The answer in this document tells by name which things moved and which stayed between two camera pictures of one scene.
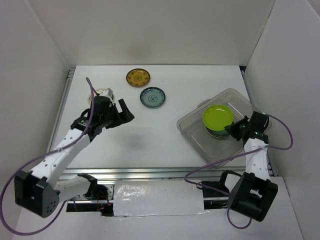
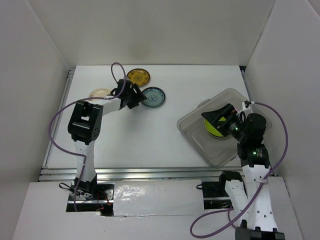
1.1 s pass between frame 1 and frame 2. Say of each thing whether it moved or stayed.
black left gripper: moved
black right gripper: moved
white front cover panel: stayed
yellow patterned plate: stayed
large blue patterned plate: stayed
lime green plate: moved
